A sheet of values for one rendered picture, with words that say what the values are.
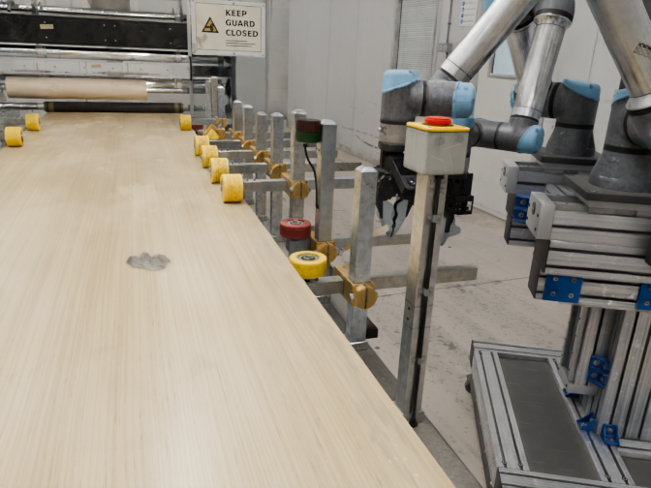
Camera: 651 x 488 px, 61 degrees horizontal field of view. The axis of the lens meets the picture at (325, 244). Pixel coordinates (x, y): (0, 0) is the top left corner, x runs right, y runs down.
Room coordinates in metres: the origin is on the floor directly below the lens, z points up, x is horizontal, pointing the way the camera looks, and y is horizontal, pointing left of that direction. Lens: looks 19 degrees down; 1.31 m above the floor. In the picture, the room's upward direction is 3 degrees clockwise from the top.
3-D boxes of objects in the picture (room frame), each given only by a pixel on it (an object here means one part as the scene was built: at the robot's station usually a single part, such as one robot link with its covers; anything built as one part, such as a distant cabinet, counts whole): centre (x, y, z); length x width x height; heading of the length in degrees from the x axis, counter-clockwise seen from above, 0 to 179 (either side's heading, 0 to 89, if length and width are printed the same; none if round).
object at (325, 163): (1.32, 0.01, 0.93); 0.04 x 0.04 x 0.48; 19
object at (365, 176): (1.09, -0.07, 0.87); 0.04 x 0.04 x 0.48; 19
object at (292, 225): (1.34, 0.08, 0.85); 0.08 x 0.08 x 0.11
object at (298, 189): (1.58, 0.10, 0.95); 0.14 x 0.06 x 0.05; 19
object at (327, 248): (1.34, 0.02, 0.85); 0.14 x 0.06 x 0.05; 19
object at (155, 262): (1.03, 0.35, 0.91); 0.09 x 0.07 x 0.02; 76
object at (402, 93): (1.22, -0.15, 1.23); 0.09 x 0.08 x 0.11; 89
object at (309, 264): (1.09, 0.04, 0.85); 0.08 x 0.08 x 0.11
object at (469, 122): (1.49, -0.34, 1.13); 0.09 x 0.08 x 0.11; 141
